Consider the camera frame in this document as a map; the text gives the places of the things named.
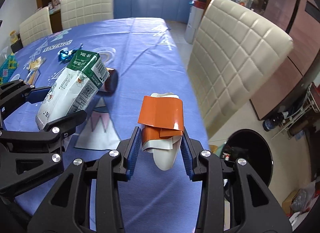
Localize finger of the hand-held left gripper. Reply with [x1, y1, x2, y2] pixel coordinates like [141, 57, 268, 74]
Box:
[0, 110, 87, 179]
[0, 79, 54, 113]

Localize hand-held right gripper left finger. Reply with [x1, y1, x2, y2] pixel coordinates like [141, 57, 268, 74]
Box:
[27, 126, 142, 233]

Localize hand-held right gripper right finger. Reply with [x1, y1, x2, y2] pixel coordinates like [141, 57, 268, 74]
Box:
[179, 132, 293, 233]

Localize green white milk carton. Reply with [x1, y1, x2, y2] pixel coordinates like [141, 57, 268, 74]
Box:
[35, 50, 110, 131]

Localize crushed orange paper cup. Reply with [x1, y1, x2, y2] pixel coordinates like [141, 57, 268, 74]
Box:
[137, 92, 185, 171]

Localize blue foil wrapper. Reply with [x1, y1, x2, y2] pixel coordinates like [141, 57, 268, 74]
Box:
[57, 44, 84, 63]

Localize black trash bin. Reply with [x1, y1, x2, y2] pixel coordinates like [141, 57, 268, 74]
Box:
[219, 128, 273, 202]

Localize clear plastic lid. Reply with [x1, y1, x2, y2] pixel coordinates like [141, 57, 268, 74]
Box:
[94, 47, 117, 64]

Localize yellow candy wrapper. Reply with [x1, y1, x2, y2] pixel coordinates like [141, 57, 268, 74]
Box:
[27, 57, 47, 71]

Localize colourful patterned box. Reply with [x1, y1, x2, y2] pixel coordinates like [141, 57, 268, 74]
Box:
[0, 54, 18, 86]

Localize small black box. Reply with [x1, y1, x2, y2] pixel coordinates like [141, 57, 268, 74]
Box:
[11, 40, 23, 53]

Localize dark brown plastic cup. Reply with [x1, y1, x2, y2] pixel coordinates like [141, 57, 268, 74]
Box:
[99, 67, 119, 96]

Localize dark blue bottle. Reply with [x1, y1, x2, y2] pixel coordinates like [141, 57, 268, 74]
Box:
[262, 113, 290, 131]

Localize blue printed tablecloth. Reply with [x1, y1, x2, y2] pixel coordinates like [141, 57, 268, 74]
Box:
[2, 18, 209, 233]

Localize large cream quilted chair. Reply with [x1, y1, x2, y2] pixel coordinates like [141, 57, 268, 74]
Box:
[187, 0, 293, 140]

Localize cardboard box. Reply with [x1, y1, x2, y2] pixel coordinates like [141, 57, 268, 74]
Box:
[282, 189, 307, 215]

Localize white water dispenser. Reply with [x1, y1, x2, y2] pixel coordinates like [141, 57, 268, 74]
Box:
[185, 0, 207, 44]

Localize blue kitchen cabinets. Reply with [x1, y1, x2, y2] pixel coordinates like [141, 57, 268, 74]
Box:
[114, 0, 200, 24]

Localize pink wooden cabinet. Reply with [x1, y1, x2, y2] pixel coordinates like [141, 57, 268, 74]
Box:
[250, 0, 320, 121]

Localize white wire stand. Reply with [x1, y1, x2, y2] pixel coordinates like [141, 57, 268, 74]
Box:
[272, 83, 320, 140]

